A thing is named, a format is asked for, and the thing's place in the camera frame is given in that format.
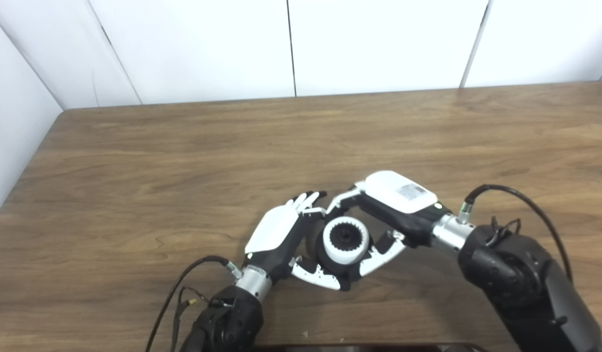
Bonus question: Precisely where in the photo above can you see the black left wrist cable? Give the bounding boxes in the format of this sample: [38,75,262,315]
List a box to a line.
[146,255,243,352]

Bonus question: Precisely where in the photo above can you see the thin left arm wires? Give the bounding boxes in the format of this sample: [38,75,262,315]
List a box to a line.
[170,286,218,352]

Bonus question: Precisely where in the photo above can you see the thin arm wires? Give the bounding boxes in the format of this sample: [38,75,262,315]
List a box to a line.
[170,286,218,352]
[489,217,521,241]

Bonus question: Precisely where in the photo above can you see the thin right arm wires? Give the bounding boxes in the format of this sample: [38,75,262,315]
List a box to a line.
[489,217,521,241]

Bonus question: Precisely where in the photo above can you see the white and black right hand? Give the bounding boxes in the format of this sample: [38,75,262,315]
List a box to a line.
[325,170,451,279]

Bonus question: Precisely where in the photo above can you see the white plastic ring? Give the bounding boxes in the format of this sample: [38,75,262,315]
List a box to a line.
[322,216,370,265]

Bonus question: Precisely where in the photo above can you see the white and black left hand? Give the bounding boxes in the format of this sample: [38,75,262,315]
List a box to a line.
[244,191,353,291]

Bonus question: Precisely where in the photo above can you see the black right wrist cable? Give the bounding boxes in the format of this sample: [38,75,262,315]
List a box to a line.
[460,184,574,284]

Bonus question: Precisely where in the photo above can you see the round black plastic part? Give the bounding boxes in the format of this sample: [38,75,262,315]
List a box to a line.
[315,215,380,285]

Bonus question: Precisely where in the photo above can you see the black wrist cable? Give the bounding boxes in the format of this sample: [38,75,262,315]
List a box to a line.
[460,184,574,284]
[146,255,243,352]

